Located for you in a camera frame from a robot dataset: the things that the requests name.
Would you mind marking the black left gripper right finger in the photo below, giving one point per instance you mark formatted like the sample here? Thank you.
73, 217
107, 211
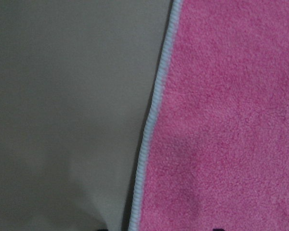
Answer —
218, 229

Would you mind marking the pink towel with white edge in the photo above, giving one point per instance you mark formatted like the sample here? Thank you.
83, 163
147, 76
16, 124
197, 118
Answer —
215, 148

